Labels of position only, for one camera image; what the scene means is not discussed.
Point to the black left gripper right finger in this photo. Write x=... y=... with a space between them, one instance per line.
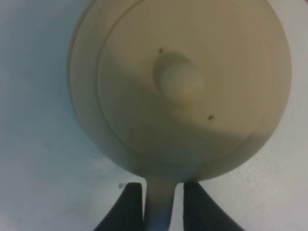
x=201 y=213

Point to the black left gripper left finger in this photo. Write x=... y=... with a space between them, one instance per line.
x=127 y=212

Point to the beige ceramic teapot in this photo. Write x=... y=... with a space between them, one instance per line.
x=178 y=90

